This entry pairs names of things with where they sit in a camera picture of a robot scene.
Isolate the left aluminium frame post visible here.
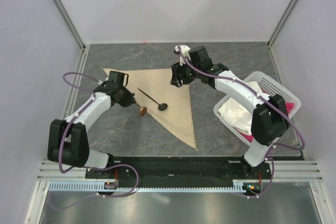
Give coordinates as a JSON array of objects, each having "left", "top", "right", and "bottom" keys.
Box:
[{"left": 52, "top": 0, "right": 86, "bottom": 51}]

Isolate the black spoon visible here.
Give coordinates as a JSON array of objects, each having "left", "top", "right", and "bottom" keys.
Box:
[{"left": 138, "top": 88, "right": 168, "bottom": 111}]

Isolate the white cloth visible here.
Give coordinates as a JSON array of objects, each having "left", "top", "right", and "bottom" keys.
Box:
[{"left": 216, "top": 78, "right": 268, "bottom": 134}]

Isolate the purple cable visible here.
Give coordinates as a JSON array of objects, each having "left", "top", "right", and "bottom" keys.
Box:
[
  {"left": 48, "top": 71, "right": 140, "bottom": 210},
  {"left": 174, "top": 46, "right": 307, "bottom": 200}
]

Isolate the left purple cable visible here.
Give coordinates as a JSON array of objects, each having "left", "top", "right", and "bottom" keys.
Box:
[{"left": 48, "top": 71, "right": 140, "bottom": 210}]

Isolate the white plastic basket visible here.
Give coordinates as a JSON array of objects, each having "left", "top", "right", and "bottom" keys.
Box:
[{"left": 213, "top": 71, "right": 301, "bottom": 146}]

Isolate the grey slotted cable duct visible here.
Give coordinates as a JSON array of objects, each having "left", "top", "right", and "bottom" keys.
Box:
[{"left": 48, "top": 180, "right": 261, "bottom": 193}]

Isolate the pink cloth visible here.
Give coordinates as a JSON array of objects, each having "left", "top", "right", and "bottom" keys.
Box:
[{"left": 236, "top": 102, "right": 295, "bottom": 143}]

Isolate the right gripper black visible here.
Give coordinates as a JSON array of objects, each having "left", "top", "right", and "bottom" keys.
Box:
[{"left": 170, "top": 57, "right": 201, "bottom": 88}]

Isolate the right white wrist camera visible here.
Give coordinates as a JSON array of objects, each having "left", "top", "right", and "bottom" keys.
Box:
[{"left": 174, "top": 45, "right": 191, "bottom": 66}]

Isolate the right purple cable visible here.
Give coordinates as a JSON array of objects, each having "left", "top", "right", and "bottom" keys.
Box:
[{"left": 174, "top": 46, "right": 307, "bottom": 200}]

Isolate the aluminium frame post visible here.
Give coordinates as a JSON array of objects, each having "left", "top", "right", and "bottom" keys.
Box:
[
  {"left": 52, "top": 0, "right": 86, "bottom": 51},
  {"left": 267, "top": 0, "right": 299, "bottom": 49}
]

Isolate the beige cloth napkin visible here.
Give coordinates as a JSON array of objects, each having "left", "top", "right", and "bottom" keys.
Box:
[{"left": 106, "top": 69, "right": 198, "bottom": 155}]

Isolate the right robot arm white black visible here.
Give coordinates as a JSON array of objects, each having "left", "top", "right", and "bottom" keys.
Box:
[{"left": 171, "top": 45, "right": 289, "bottom": 179}]

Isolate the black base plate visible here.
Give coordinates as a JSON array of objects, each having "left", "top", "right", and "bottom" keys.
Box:
[{"left": 85, "top": 156, "right": 271, "bottom": 188}]

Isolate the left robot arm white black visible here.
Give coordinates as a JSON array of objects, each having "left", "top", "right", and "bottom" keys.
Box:
[{"left": 47, "top": 70, "right": 135, "bottom": 178}]

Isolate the right aluminium frame post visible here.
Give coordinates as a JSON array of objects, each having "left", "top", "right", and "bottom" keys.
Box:
[{"left": 267, "top": 0, "right": 299, "bottom": 49}]

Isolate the copper spoon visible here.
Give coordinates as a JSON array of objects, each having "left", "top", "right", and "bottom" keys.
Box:
[{"left": 136, "top": 103, "right": 148, "bottom": 116}]

